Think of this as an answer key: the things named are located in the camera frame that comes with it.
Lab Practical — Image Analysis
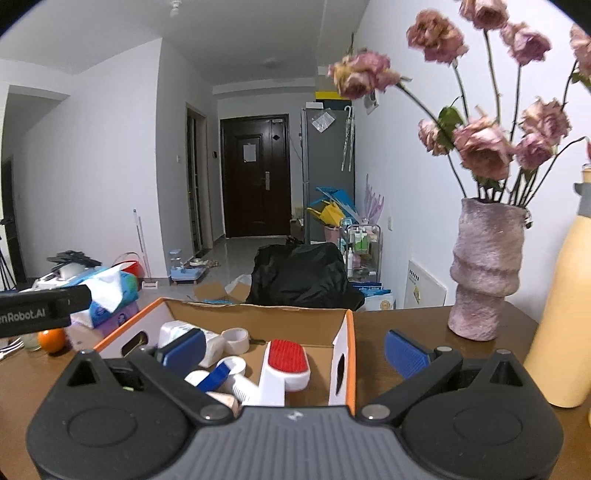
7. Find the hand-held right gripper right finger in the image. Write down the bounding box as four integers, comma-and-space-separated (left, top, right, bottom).
355, 329, 533, 425

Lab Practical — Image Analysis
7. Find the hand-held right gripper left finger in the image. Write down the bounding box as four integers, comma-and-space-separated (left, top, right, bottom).
60, 329, 236, 424

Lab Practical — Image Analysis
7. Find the white bottle cap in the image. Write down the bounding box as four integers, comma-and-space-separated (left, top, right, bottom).
185, 369, 211, 391

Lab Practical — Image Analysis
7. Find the blue handled brush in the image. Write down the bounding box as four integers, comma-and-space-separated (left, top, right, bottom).
198, 362, 232, 393

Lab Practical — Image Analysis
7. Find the white tape roll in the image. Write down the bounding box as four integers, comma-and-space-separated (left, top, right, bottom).
221, 328, 251, 356
217, 356, 247, 377

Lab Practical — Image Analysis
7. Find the cardboard box with orange edge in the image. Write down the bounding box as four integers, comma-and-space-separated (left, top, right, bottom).
92, 298, 357, 414

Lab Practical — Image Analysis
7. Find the red and white lint brush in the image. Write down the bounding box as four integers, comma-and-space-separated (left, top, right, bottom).
256, 339, 311, 408

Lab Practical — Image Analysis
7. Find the clear food container white lid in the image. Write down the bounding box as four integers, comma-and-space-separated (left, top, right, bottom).
32, 272, 77, 291

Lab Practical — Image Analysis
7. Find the orange fruit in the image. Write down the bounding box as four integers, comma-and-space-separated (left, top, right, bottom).
38, 328, 66, 354

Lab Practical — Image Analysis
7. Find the black tripod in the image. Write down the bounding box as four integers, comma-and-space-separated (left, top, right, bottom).
0, 217, 19, 287

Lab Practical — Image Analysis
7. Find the white printed sack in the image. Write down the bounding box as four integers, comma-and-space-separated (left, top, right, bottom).
358, 284, 395, 311

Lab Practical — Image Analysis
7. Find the small open cardboard box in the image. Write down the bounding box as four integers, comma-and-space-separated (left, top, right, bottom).
194, 281, 252, 305

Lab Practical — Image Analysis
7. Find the black folded stand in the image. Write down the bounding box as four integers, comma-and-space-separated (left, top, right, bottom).
46, 250, 102, 268

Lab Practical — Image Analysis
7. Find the white flat panel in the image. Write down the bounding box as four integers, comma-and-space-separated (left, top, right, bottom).
404, 259, 448, 309

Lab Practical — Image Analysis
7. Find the purple tissue pack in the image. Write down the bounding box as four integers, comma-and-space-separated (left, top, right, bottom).
69, 300, 140, 349

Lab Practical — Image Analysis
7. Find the blue pet water feeder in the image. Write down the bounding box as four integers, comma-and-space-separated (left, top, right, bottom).
168, 249, 206, 283

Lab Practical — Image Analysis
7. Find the white plastic bag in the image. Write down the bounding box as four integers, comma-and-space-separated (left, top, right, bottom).
225, 274, 252, 296

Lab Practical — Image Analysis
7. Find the blue tissue pack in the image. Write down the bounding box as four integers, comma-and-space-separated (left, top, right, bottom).
69, 265, 140, 329

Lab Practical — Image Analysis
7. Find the red bucket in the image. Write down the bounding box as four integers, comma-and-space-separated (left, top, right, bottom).
113, 251, 148, 280

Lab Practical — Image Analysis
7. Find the pink textured vase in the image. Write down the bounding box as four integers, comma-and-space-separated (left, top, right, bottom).
448, 198, 527, 342

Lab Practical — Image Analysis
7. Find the white mop pole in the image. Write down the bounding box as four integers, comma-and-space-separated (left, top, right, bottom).
133, 209, 158, 289

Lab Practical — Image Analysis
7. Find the metal trolley cart with bottles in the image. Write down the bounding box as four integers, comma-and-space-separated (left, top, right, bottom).
340, 218, 382, 282

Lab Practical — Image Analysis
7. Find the black garbage bag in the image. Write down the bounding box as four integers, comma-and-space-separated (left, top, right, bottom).
246, 242, 365, 311

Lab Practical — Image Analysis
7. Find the purple wing decoration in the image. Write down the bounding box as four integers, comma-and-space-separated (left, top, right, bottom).
363, 174, 385, 224

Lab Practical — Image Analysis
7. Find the yellow plastic item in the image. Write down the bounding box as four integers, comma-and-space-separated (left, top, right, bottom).
307, 202, 345, 227

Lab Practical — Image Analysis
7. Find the dark brown door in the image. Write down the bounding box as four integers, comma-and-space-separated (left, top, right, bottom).
220, 114, 293, 238

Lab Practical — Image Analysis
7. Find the yellow thermos bottle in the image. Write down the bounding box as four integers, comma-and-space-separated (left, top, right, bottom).
523, 164, 591, 409

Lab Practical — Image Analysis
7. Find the blue folding stool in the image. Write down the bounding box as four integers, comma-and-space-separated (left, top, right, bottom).
315, 186, 356, 217

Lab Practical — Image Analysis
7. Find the grey refrigerator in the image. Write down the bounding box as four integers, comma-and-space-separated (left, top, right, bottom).
301, 106, 356, 245

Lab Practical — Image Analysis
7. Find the clear folded umbrella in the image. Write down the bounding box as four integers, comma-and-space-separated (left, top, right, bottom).
341, 105, 357, 172

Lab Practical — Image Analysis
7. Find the bunch of dried pink roses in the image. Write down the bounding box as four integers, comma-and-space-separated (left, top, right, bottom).
328, 0, 591, 208

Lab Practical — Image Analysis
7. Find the side door frame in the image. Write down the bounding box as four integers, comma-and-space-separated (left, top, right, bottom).
186, 102, 208, 259

